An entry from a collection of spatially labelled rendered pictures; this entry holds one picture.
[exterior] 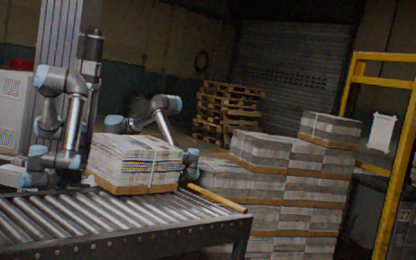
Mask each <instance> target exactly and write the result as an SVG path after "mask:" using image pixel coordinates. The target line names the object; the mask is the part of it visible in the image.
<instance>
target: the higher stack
mask: <svg viewBox="0 0 416 260"><path fill-rule="evenodd" d="M362 124H363V123H362V122H360V121H357V120H351V119H347V118H345V117H338V116H332V115H329V114H326V115H324V114H321V113H316V112H311V111H304V112H303V116H302V118H301V124H300V131H299V133H301V134H305V135H309V136H312V139H313V136H314V137H316V138H318V139H323V140H325V141H328V142H331V143H342V144H353V145H359V138H360V133H361V128H362ZM301 140H303V141H304V142H307V143H311V142H309V141H307V140H304V139H301ZM312 144H315V143H312ZM315 145H319V144H315ZM319 146H321V147H323V148H324V149H326V151H325V152H324V156H323V157H324V158H323V161H322V162H321V163H322V164H321V173H323V172H329V173H337V174H345V175H351V174H352V170H353V169H352V168H353V166H354V165H355V159H356V153H355V152H353V150H347V149H335V148H328V147H326V146H324V145H319ZM318 178H319V181H318V183H319V184H318V186H316V187H317V188H316V190H315V191H316V199H315V201H316V202H326V203H338V204H345V202H346V195H347V189H348V186H347V185H349V183H348V181H346V180H339V179H330V178H320V177H318ZM312 208H313V211H312V216H311V219H310V227H309V230H308V231H315V232H338V230H339V228H340V225H339V224H340V222H341V219H342V217H341V215H342V214H343V213H342V212H343V210H342V209H329V208H315V207H312ZM336 243H337V238H335V237H306V241H305V245H306V246H305V247H304V249H305V250H304V253H303V254H304V255H303V257H302V260H332V259H333V258H332V257H333V255H334V251H335V249H334V248H335V244H336Z"/></svg>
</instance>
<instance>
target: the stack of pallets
mask: <svg viewBox="0 0 416 260"><path fill-rule="evenodd" d="M211 83H212V84H214V87H211ZM208 89H209V90H211V91H210V93H208V92H207V90H208ZM242 90H243V91H242ZM255 90H256V91H258V95H256V94H255V93H254V91H255ZM222 93H224V94H222ZM265 93H266V90H259V89H256V88H249V87H242V86H238V85H235V84H226V83H222V82H217V81H214V80H205V79H204V84H203V86H199V92H197V96H196V99H197V100H198V104H197V110H196V112H197V117H196V118H193V125H192V130H191V131H193V136H192V137H193V138H195V139H203V140H202V141H203V142H205V143H215V145H223V143H224V129H223V126H224V124H223V121H224V117H223V110H226V109H233V110H235V108H236V110H239V111H246V110H247V109H251V112H258V111H259V108H256V106H257V102H260V99H261V97H265ZM236 95H239V97H237V96H236ZM204 97H208V99H206V98H204ZM249 97H254V99H253V100H249V99H248V98H249ZM219 99H222V100H219ZM233 100H234V101H236V102H235V103H233ZM245 102H249V103H250V106H245ZM205 103H208V106H204V105H205ZM204 109H206V110H207V111H208V112H204ZM204 116H207V117H208V118H204ZM200 122H201V123H204V124H201V123H200ZM199 129H202V130H199ZM211 139H214V140H211Z"/></svg>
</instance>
